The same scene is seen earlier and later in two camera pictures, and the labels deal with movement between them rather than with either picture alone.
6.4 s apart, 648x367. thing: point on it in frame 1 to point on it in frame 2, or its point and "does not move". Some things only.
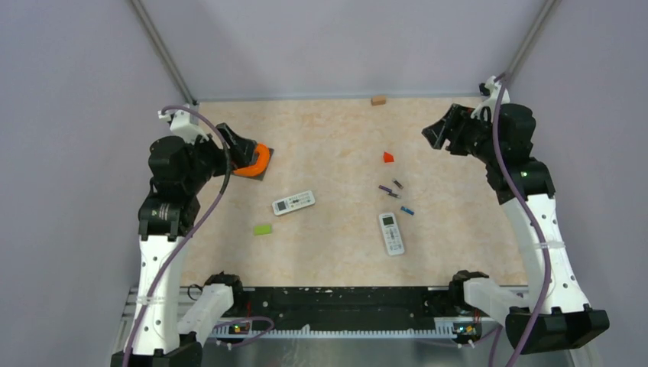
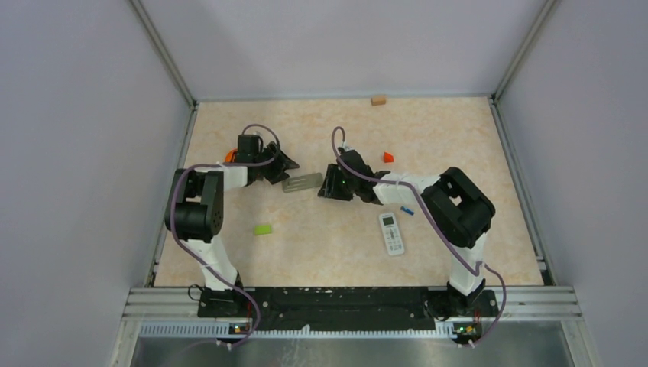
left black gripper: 241,148 to 280,164
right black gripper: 451,127 to 329,189
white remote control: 293,202 to 312,181
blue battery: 407,210 does not move
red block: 388,157 does not move
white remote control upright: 393,239 does not move
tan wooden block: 378,100 does not move
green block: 263,229 does not move
